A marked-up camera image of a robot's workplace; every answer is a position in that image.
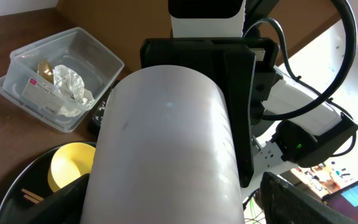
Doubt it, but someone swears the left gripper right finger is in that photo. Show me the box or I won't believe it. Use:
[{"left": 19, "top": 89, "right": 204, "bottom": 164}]
[{"left": 260, "top": 172, "right": 357, "bottom": 224}]

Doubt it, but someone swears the food scraps and rice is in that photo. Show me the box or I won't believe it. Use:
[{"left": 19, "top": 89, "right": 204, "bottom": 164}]
[{"left": 92, "top": 100, "right": 106, "bottom": 126}]

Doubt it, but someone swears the wooden chopstick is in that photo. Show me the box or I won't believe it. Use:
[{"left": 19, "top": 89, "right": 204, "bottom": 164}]
[
  {"left": 21, "top": 189, "right": 44, "bottom": 201},
  {"left": 24, "top": 194, "right": 40, "bottom": 204}
]

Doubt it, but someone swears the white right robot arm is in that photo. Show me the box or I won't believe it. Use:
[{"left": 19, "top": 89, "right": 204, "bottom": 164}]
[{"left": 140, "top": 1, "right": 358, "bottom": 195}]

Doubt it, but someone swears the black rectangular tray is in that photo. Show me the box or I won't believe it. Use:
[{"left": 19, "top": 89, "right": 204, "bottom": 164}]
[{"left": 88, "top": 80, "right": 120, "bottom": 136}]

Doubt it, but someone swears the round black serving tray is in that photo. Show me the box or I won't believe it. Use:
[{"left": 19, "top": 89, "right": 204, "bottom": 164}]
[{"left": 0, "top": 141, "right": 98, "bottom": 224}]

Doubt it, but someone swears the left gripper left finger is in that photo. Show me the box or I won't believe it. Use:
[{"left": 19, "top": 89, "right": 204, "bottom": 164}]
[{"left": 19, "top": 174, "right": 90, "bottom": 224}]

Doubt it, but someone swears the clear plastic storage bin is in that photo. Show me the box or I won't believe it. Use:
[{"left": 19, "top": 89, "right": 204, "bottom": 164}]
[{"left": 0, "top": 27, "right": 124, "bottom": 133}]

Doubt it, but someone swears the white napkin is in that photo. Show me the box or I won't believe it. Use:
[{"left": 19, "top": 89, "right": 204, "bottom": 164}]
[{"left": 53, "top": 65, "right": 95, "bottom": 118}]

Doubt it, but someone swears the gold foil wrapper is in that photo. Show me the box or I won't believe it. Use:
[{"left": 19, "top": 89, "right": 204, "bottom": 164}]
[{"left": 37, "top": 59, "right": 54, "bottom": 84}]

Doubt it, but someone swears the yellow bowl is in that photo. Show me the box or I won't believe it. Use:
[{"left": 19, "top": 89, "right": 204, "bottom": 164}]
[{"left": 48, "top": 142, "right": 96, "bottom": 192}]

